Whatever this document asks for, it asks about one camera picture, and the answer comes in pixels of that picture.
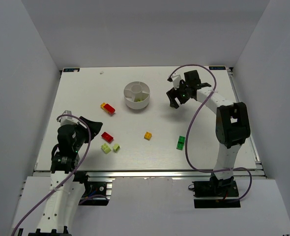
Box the green long lego brick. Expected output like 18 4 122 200
176 136 186 150

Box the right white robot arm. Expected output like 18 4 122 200
167 70 251 195

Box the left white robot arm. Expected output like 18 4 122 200
33 115 103 236

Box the red lego brick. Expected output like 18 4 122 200
101 132 114 143

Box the red and orange lego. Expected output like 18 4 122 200
100 103 116 116

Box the light green lego brick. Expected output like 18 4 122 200
101 143 111 154

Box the light green sloped lego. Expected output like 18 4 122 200
113 144 120 152

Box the right blue table label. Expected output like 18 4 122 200
208 66 226 70

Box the blue table label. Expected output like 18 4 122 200
63 68 80 73
208 66 226 70

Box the white round divided container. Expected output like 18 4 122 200
123 81 150 110

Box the orange lego brick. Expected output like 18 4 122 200
144 132 152 140

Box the left blue table label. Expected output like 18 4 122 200
63 68 80 73

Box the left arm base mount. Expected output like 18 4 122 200
79 173 113 206

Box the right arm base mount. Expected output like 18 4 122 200
188 181 241 209

